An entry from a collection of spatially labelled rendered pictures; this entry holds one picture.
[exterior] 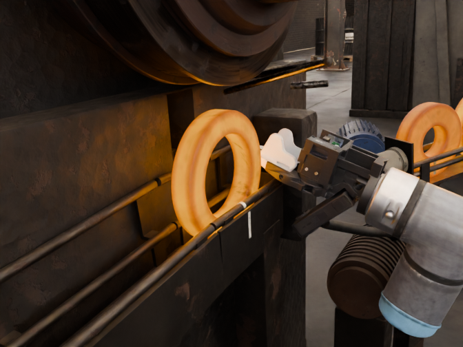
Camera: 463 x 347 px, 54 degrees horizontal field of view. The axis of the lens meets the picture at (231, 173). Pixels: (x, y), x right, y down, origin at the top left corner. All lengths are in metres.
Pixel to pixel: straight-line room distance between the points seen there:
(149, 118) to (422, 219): 0.38
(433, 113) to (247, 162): 0.45
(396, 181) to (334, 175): 0.09
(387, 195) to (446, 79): 2.63
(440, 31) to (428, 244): 2.66
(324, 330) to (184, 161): 1.10
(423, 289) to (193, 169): 0.36
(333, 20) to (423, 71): 6.28
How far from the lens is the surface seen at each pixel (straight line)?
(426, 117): 0.98
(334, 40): 9.49
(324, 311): 1.66
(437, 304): 0.71
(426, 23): 3.31
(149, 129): 0.60
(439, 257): 0.66
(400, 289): 0.71
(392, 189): 0.65
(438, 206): 0.65
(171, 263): 0.51
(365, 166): 0.68
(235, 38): 0.55
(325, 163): 0.66
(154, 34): 0.45
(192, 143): 0.56
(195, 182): 0.56
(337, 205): 0.69
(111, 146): 0.55
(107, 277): 0.53
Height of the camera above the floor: 0.95
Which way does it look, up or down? 18 degrees down
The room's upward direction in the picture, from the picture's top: 3 degrees counter-clockwise
